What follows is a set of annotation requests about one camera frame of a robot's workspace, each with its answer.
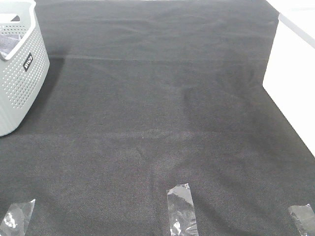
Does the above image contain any black table cloth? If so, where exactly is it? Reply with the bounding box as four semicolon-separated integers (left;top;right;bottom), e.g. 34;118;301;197
0;0;315;236

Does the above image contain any middle clear tape strip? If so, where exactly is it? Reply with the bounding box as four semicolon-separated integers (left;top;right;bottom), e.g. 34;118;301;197
167;183;199;236

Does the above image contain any grey-blue towel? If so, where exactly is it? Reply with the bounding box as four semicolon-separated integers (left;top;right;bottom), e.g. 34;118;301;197
0;34;22;58

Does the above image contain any white storage box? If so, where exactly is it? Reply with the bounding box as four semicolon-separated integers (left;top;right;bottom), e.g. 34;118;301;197
263;8;315;153

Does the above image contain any grey perforated plastic basket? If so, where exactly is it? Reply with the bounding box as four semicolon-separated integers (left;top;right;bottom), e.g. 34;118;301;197
0;0;50;136

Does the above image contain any right clear tape strip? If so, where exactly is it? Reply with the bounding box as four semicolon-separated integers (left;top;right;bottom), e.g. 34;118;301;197
288;204;315;236

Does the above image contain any clear tape strip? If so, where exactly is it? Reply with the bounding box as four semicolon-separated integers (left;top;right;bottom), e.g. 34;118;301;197
167;183;199;236
288;204;315;236
0;199;35;236

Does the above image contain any left clear tape strip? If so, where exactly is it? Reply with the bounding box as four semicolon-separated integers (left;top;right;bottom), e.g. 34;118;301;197
0;199;35;236

